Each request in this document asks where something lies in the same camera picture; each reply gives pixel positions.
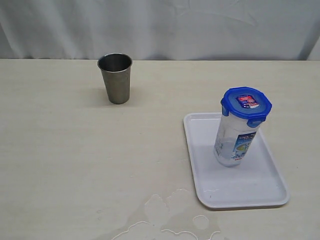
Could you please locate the stainless steel cup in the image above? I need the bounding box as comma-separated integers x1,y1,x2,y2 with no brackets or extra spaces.
97,53,133,105

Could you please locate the blue plastic lid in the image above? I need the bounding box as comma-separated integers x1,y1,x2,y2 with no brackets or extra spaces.
220,86,272,128

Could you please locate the white backdrop curtain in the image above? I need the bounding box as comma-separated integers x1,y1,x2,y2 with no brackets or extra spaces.
0,0,320,61

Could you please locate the clear plastic tall container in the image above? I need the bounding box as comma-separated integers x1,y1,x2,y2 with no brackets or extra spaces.
214,113,262,167

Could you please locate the white plastic tray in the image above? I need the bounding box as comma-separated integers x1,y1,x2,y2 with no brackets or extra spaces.
183,112,290,210

